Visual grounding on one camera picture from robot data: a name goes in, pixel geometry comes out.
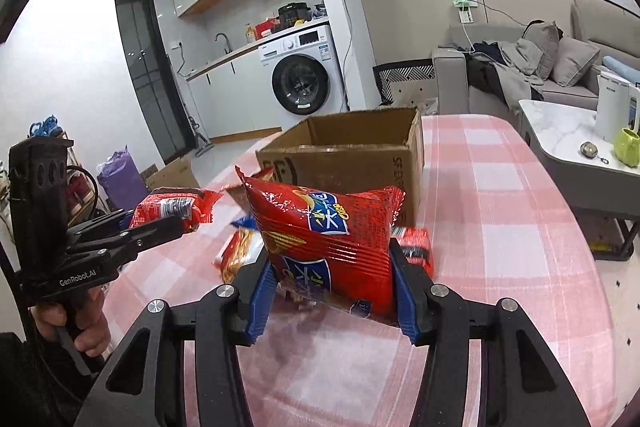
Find black patterned chair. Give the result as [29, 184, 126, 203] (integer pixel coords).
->
[373, 58, 437, 107]

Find green mug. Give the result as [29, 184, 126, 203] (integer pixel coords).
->
[614, 128, 640, 168]

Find brown cardboard SF box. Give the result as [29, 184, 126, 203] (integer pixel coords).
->
[256, 107, 424, 227]

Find grey sofa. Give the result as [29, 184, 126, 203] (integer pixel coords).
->
[432, 22, 640, 117]

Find black glass door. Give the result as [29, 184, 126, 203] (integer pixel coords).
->
[115, 0, 195, 164]

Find purple bag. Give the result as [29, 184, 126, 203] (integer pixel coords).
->
[96, 147, 149, 210]

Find kitchen counter cabinets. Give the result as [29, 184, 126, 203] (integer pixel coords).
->
[188, 17, 329, 139]

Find white washing machine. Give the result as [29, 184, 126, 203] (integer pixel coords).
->
[258, 22, 349, 129]

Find red black snack packet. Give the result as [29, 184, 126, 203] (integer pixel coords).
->
[390, 227, 434, 277]

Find large red snack bag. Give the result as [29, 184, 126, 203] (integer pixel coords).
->
[235, 169, 405, 323]

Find white electric kettle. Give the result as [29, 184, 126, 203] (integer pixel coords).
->
[594, 70, 639, 143]

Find orange noodle snack bag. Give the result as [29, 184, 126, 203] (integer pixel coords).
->
[214, 228, 264, 284]

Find small cardboard box on floor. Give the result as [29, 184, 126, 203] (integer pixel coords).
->
[145, 156, 201, 191]

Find clothes pile on sofa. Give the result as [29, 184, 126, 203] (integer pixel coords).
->
[465, 20, 564, 112]

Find grey cushion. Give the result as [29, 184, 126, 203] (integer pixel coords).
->
[552, 37, 600, 87]

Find pink plaid tablecloth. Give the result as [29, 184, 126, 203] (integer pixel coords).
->
[102, 114, 618, 427]

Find wall power strip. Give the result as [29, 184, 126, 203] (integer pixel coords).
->
[452, 0, 478, 25]

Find person's left hand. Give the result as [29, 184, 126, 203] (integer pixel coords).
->
[30, 287, 111, 358]

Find white marble coffee table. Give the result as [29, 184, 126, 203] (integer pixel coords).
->
[520, 100, 639, 261]

